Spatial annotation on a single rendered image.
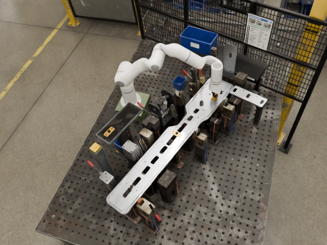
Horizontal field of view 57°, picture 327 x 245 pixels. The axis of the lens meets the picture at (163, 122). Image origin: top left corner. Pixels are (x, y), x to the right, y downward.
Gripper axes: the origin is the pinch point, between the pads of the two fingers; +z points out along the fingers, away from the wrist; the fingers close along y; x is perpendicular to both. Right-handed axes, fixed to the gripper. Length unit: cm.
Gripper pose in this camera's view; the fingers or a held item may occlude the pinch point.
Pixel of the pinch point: (215, 94)
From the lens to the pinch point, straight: 249.9
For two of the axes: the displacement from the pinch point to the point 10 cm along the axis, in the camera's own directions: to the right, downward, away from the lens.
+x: 6.0, -6.7, 4.3
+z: 0.9, 5.9, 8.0
